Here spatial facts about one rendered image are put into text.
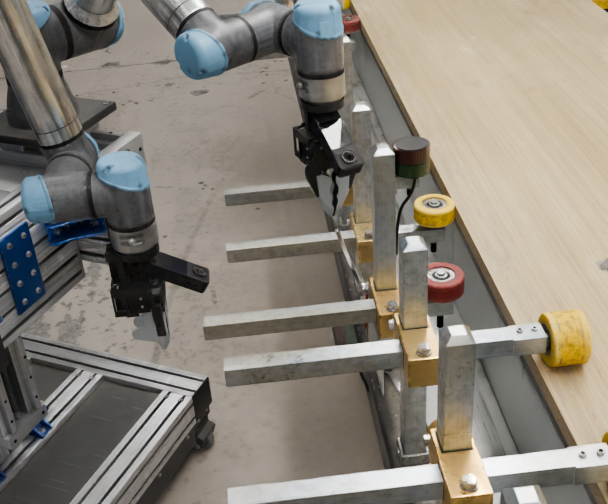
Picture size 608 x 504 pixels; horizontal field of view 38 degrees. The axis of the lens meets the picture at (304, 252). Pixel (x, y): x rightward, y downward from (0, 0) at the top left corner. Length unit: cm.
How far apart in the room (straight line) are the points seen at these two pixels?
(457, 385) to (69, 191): 67
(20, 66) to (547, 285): 91
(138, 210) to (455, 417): 60
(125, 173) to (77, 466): 109
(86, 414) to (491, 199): 122
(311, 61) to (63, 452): 131
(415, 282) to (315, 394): 146
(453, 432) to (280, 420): 154
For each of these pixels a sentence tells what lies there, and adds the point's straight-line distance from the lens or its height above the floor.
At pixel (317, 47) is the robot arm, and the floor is 131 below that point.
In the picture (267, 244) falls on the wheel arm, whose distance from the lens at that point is 172.
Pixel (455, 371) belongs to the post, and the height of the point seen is 109.
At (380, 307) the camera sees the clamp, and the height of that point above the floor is 87.
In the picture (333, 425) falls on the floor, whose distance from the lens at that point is 256.
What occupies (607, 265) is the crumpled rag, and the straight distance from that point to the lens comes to 158.
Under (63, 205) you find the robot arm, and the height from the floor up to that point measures 113.
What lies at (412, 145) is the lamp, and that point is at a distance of 143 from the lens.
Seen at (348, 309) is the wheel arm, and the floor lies 86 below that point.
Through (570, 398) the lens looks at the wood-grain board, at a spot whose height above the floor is 90.
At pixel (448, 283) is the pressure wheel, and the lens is 150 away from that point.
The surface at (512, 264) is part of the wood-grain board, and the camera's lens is 157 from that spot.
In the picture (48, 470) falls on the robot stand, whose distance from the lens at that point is 229.
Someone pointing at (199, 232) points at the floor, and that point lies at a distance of 353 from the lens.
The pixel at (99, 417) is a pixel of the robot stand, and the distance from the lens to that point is 239.
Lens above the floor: 174
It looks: 32 degrees down
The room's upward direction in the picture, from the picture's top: 4 degrees counter-clockwise
